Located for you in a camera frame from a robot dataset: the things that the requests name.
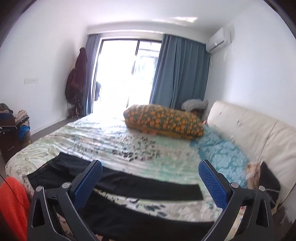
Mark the grey cushion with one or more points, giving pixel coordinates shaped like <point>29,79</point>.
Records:
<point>193,104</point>

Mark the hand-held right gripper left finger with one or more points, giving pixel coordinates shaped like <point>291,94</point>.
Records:
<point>89,183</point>

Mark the glass balcony door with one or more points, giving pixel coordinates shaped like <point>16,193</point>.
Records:
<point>120,76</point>

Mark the cream padded headboard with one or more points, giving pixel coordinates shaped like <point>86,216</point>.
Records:
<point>254,129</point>

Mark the narrow blue curtain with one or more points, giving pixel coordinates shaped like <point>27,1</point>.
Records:
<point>91,69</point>

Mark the black pants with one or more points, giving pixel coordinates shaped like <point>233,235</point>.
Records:
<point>143,185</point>

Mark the person's left forearm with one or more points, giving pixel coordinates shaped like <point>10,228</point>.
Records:
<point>11,208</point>

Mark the black cloth with grey band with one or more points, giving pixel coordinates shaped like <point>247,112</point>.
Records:
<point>268,178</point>

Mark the pile of clothes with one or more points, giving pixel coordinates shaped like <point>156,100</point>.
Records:
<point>22,117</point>

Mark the tan patterned cloth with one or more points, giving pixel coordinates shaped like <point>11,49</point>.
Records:
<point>253,171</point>

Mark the white wall switch plate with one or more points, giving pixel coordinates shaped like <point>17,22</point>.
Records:
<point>31,80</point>

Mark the bed with floral sheet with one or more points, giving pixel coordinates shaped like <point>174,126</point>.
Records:
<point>115,136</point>

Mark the orange patterned pillow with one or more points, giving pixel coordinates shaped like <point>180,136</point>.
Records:
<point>161,120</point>

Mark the teal patterned pillow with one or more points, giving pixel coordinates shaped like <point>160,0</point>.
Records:
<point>219,150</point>

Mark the white air conditioner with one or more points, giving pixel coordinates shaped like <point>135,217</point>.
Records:
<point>218,41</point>

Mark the dark cabinet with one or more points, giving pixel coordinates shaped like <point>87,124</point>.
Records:
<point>9,141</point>

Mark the wide blue curtain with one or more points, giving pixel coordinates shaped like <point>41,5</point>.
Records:
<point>180,74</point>

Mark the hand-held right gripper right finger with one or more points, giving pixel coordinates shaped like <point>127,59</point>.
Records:
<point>212,185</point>

